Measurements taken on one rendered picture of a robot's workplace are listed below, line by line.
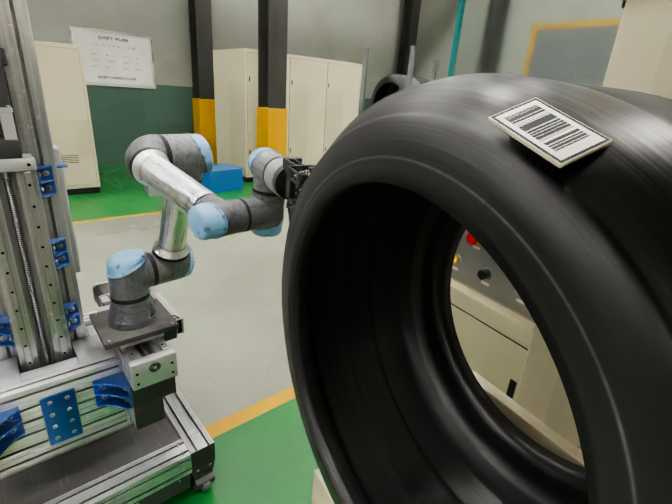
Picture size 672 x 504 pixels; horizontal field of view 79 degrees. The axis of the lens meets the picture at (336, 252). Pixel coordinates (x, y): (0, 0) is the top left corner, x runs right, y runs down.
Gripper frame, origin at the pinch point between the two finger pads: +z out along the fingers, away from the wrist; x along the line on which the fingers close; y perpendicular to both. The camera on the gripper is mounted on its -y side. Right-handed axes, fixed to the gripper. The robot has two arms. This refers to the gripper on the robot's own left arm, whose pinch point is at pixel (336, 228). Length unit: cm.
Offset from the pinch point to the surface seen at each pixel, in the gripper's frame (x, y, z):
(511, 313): 66, -36, -2
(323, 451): -12.6, -22.2, 22.8
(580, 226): -11.9, 19.8, 42.9
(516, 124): -11.6, 24.1, 36.9
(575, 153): -11.1, 23.3, 40.8
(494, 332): 62, -43, -3
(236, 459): 2, -132, -58
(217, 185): 122, -166, -516
